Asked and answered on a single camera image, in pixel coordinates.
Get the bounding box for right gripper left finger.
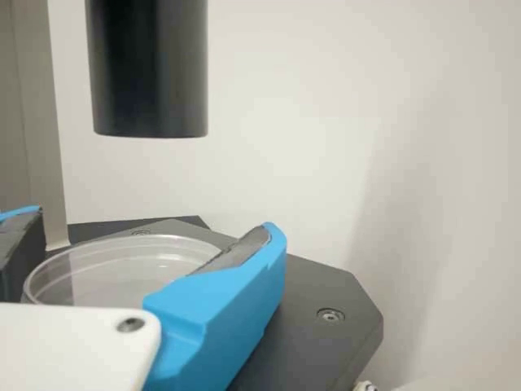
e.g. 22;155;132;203
0;204;45;303

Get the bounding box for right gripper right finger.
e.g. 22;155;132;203
142;222;288;391

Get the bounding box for petri dish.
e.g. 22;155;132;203
23;233;229;307

